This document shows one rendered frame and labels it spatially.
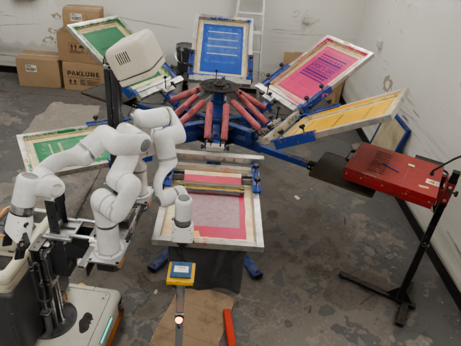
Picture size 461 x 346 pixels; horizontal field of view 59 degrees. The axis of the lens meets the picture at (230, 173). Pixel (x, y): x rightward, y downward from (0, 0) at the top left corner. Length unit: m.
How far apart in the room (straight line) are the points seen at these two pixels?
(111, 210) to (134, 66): 0.55
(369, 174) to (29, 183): 2.01
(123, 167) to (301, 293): 2.07
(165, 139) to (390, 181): 1.55
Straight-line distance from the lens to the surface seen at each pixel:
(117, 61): 1.57
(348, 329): 3.25
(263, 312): 3.17
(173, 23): 6.52
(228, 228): 2.30
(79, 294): 2.92
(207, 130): 2.99
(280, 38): 6.56
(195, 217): 2.36
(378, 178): 2.76
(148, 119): 1.80
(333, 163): 3.11
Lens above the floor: 2.43
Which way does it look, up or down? 32 degrees down
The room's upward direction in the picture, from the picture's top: 6 degrees clockwise
